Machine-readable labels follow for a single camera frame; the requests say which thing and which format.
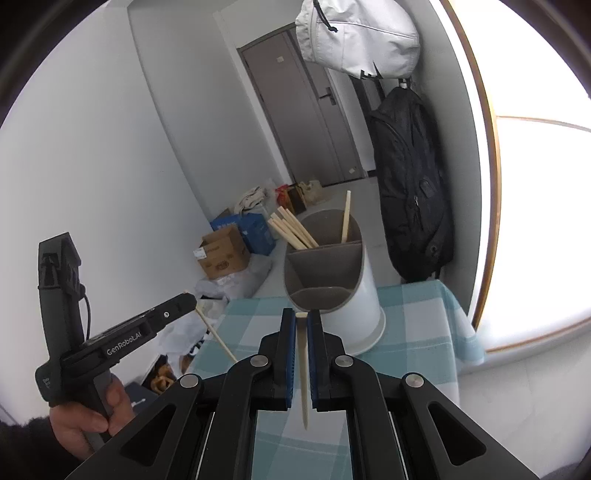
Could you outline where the white hanging bag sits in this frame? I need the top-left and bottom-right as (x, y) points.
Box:
(294, 0), (421, 80)

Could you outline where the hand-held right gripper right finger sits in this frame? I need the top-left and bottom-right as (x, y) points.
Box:
(308, 308), (541, 480)

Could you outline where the grey door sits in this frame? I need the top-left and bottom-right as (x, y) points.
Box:
(238, 25), (365, 188)

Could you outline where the person's left forearm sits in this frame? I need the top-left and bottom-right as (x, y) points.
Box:
(0, 413), (88, 480)

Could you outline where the black backpack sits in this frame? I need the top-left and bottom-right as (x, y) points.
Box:
(368, 85), (455, 283)

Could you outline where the cardboard box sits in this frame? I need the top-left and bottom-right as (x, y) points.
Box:
(194, 224), (251, 280)

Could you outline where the white utensil holder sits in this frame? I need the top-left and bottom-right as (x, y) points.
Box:
(283, 209), (387, 356)

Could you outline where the window with gold frame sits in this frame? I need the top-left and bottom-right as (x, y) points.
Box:
(438, 0), (591, 365)

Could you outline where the cream cloth bag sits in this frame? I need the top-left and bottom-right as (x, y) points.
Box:
(235, 186), (273, 215)

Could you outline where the teal checked tablecloth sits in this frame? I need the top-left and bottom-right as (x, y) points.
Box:
(187, 279), (485, 480)

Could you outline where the blue box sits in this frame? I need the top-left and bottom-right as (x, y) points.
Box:
(210, 213), (277, 256)

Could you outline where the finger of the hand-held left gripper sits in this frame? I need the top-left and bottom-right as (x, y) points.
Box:
(152, 294), (198, 328)

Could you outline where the person's left hand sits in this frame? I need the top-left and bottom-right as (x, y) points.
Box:
(50, 376), (137, 460)

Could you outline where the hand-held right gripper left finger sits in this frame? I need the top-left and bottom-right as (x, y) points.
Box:
(65, 308), (298, 480)

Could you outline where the orange rounded object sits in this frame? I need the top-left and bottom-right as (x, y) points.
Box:
(148, 364), (179, 394)

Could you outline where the dark brown paper bag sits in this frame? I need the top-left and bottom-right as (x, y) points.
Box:
(286, 185), (308, 214)

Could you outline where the clear plastic bag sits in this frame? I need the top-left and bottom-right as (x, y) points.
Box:
(159, 256), (273, 370)

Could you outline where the beige bag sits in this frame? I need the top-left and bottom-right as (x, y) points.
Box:
(300, 181), (328, 206)

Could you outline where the dark blue bag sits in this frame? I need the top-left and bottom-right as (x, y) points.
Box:
(124, 381), (158, 417)

